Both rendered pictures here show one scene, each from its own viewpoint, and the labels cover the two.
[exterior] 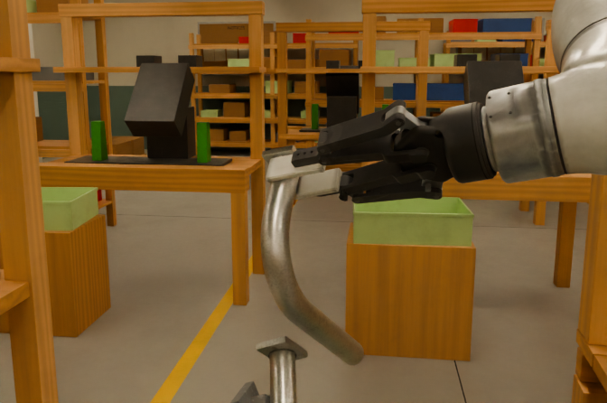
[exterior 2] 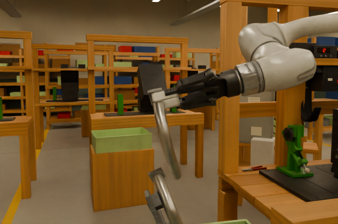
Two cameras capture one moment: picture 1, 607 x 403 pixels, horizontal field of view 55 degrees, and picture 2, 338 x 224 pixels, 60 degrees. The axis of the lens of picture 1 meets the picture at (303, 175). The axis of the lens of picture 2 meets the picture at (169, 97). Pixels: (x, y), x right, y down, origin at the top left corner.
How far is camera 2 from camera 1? 35 cm
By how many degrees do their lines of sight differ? 26
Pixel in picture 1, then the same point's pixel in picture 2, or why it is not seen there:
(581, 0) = (254, 36)
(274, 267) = (165, 135)
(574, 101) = (267, 67)
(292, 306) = (171, 151)
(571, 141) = (267, 80)
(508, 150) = (249, 84)
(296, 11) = (33, 38)
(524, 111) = (252, 71)
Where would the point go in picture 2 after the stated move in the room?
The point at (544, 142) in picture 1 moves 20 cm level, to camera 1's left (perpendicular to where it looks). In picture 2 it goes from (260, 80) to (193, 81)
